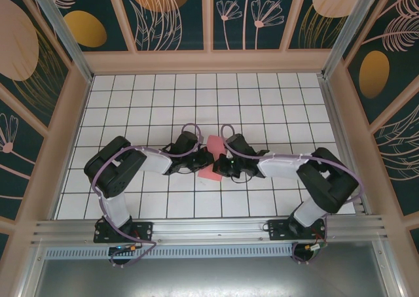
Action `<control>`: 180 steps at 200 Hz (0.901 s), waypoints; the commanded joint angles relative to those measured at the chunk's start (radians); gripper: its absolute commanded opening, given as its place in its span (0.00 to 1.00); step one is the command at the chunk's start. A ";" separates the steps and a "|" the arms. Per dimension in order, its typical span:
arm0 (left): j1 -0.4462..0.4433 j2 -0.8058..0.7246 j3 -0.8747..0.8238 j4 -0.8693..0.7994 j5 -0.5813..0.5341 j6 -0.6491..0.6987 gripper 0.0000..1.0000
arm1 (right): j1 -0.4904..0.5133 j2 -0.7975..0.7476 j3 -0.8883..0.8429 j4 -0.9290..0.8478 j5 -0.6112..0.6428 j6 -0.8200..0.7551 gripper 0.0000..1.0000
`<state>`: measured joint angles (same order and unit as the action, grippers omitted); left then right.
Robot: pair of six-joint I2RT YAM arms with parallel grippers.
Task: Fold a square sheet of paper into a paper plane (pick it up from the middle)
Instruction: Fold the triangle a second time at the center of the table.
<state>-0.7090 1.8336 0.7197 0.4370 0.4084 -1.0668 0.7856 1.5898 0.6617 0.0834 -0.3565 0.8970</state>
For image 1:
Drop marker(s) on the pink paper sheet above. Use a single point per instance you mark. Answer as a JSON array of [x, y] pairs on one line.
[[214, 145]]

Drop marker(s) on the aluminium frame post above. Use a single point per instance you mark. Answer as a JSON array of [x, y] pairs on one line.
[[342, 32], [63, 32]]

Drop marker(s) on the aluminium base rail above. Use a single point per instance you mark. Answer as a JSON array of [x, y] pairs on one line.
[[209, 226]]

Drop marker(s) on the aluminium side rail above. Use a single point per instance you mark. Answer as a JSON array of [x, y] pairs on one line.
[[335, 114]]

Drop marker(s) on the grey metal panel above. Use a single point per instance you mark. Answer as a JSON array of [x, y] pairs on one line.
[[209, 277]]

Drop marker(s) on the arm base electronics board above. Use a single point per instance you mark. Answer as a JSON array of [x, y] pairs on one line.
[[122, 249], [311, 249]]

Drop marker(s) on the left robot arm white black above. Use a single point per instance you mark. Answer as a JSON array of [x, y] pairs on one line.
[[114, 169]]

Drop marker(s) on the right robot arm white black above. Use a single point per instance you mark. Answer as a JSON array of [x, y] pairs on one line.
[[327, 182]]

